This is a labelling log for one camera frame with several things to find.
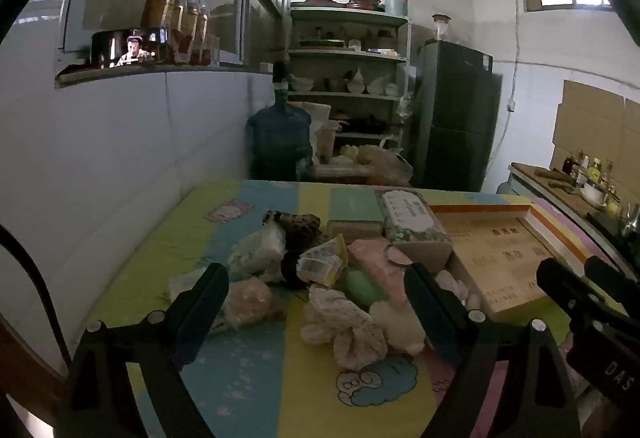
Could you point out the glass jar amber liquid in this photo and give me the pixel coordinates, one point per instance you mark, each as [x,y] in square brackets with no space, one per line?
[193,18]
[157,8]
[204,26]
[179,13]

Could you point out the pink cloth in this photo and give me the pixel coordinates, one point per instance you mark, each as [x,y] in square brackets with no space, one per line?
[377,268]

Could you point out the mint green soft sponge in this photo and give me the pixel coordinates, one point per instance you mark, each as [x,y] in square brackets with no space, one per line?
[365,290]

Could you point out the black water pump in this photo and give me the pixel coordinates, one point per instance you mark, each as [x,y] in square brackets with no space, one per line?
[281,76]

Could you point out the cardboard sheet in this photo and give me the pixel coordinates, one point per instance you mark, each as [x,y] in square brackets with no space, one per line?
[590,128]

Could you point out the white enamel bowl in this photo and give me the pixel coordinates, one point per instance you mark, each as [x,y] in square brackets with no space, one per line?
[594,193]

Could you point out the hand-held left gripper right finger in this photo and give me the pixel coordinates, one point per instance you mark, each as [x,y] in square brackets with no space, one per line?
[435,323]

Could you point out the flat pan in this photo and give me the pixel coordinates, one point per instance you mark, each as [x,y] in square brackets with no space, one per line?
[322,2]

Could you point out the colourful printed mat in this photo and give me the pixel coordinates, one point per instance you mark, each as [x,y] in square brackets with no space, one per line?
[250,368]

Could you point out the group of condiment bottles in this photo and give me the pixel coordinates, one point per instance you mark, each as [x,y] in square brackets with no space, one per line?
[595,171]

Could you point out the large floral tissue pack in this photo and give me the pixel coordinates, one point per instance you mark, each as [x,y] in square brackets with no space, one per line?
[415,223]

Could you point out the white teapot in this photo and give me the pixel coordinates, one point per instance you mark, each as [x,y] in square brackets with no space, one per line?
[354,82]

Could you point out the yellow snack packet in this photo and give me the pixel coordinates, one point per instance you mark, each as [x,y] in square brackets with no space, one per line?
[322,260]

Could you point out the kitchen counter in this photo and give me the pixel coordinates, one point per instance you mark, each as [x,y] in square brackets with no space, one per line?
[545,190]

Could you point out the white floral print cloth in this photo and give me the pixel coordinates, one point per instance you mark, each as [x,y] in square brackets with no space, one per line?
[345,325]

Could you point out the cardboard box orange rim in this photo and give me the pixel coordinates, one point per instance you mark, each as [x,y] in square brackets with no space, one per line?
[500,258]

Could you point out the dark green fridge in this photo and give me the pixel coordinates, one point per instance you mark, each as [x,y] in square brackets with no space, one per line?
[455,118]

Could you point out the leopard print cloth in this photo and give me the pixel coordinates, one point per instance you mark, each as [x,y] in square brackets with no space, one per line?
[295,225]

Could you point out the blue water jug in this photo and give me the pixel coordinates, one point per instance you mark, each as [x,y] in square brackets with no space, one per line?
[280,138]

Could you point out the small teal tissue pack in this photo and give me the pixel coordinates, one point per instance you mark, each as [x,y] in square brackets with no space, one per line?
[257,250]

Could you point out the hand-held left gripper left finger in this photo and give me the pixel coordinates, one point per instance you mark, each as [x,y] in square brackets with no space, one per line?
[197,323]

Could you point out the stack of white dishes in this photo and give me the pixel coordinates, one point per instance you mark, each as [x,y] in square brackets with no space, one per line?
[382,87]

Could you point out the clear plastic bag of food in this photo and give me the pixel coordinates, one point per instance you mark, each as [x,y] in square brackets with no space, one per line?
[370,163]

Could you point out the pot with glass lid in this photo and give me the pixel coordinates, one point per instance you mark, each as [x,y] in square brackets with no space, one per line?
[365,1]

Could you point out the clear bag pink filling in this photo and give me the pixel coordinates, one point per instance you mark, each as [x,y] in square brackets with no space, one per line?
[250,300]

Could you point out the pale blue lidded pot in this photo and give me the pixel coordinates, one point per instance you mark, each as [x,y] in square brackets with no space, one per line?
[396,4]

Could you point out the glass jar with lid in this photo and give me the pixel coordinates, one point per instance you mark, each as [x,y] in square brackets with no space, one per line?
[442,28]

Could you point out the pale green shelf rack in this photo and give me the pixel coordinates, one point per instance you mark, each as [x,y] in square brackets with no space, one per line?
[345,56]

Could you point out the white plush rabbit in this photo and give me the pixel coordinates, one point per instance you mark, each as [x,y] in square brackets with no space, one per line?
[400,328]

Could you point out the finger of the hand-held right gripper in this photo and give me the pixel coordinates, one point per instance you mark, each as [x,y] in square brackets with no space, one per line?
[562,285]
[607,280]

